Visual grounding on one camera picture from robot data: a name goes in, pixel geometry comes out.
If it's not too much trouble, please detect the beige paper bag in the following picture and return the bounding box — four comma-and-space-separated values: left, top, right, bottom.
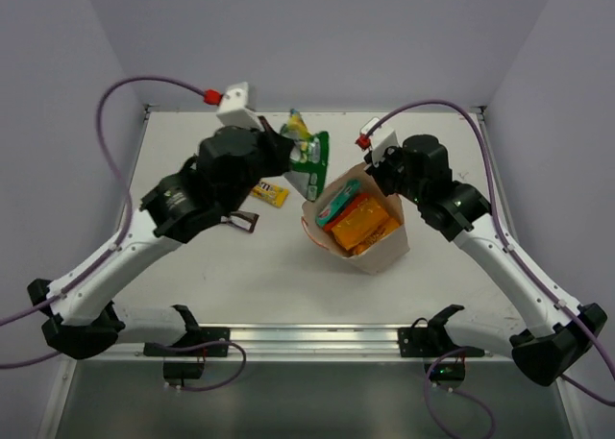
301, 163, 409, 275

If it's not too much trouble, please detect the brown chocolate bar wrapper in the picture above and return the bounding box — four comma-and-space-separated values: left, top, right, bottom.
221, 210, 259, 233

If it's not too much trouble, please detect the orange snack bag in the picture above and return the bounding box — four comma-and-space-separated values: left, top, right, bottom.
352, 217, 400, 256
332, 194, 389, 251

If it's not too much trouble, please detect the green snack pouch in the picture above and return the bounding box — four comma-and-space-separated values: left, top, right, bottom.
280, 109, 330, 202

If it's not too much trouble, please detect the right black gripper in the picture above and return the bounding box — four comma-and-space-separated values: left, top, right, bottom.
365, 141, 428, 207

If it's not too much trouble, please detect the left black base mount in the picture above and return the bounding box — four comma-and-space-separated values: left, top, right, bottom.
143, 327, 247, 393

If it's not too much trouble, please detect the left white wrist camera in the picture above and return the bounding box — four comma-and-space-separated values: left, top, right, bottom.
203, 82, 261, 130

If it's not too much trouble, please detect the yellow m&m's packet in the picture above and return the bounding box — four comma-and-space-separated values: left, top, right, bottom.
250, 181, 289, 208

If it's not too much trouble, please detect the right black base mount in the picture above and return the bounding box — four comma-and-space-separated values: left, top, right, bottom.
397, 316, 496, 439

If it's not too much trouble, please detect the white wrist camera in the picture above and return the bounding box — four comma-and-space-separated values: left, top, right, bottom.
356, 117, 399, 166
203, 82, 261, 130

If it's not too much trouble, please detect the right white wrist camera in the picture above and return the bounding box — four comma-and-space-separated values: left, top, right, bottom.
356, 117, 399, 166

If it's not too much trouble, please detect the teal fox's candy bag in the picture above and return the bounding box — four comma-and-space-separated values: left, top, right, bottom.
315, 179, 361, 229

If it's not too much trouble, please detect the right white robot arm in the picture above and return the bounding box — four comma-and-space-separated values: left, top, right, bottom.
365, 134, 607, 386

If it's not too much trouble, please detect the orange fox's candy bag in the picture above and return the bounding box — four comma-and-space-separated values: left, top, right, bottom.
322, 193, 369, 232

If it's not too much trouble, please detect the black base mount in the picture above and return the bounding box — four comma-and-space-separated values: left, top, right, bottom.
143, 327, 247, 393
397, 316, 496, 439

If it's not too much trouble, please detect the aluminium front rail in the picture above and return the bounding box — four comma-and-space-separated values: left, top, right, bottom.
61, 323, 566, 363

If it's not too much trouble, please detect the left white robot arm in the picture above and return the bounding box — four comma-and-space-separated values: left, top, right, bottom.
28, 118, 295, 359

